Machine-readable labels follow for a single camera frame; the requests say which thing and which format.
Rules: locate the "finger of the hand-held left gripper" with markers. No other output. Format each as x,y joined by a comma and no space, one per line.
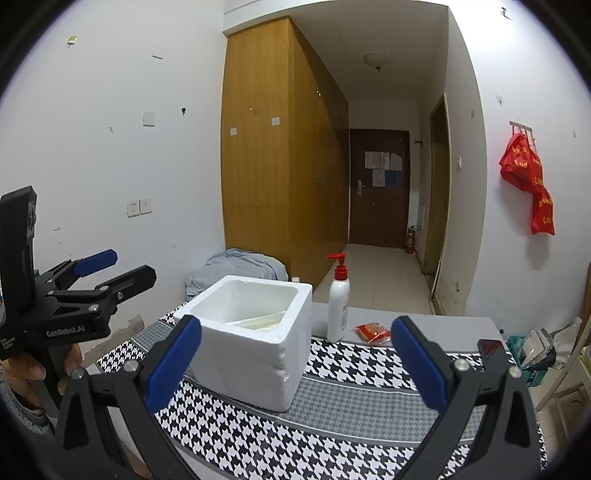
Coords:
134,279
97,261

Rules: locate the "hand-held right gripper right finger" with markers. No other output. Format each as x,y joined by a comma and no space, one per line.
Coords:
418,369

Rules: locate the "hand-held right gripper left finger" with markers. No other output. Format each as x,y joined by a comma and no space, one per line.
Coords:
173,364

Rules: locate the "white foam box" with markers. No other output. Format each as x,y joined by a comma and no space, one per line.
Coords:
258,360

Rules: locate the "person's left forearm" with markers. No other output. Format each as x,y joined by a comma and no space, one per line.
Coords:
18,410

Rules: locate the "person's left hand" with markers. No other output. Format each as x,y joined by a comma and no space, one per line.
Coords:
23,371

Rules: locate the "houndstooth blanket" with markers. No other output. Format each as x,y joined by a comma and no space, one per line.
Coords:
360,364

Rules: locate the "red snack packet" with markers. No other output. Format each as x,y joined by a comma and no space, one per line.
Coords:
373,332

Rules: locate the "white pump bottle red cap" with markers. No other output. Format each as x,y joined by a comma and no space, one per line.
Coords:
338,304

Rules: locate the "grey-blue crumpled cloth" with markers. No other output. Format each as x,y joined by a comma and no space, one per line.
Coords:
240,265

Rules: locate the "cluttered plastic bag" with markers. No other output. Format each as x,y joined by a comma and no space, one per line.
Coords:
540,348

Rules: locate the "red fire extinguisher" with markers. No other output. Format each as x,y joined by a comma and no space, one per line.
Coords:
410,240

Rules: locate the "dark brown entrance door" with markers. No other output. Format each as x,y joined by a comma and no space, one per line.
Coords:
378,217

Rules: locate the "wooden side door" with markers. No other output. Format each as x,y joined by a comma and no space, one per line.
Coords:
438,194

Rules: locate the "wooden wardrobe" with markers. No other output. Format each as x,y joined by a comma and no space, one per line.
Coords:
268,161

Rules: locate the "red plastic bag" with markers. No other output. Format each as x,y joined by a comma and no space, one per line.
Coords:
542,212
519,161

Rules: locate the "paper notices on door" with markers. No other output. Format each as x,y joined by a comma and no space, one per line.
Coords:
381,161

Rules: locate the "ceiling lamp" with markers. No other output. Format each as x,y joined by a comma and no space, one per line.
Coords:
376,60

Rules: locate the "white wall socket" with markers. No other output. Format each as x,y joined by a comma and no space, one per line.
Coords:
133,208

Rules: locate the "white wall switch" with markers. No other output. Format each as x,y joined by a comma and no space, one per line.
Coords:
145,206

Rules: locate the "white blank wall plate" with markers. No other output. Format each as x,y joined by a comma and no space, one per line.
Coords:
148,119

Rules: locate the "wall hook rack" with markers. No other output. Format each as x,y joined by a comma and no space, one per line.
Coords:
521,124

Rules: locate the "small wall hook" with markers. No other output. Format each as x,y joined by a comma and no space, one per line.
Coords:
506,13

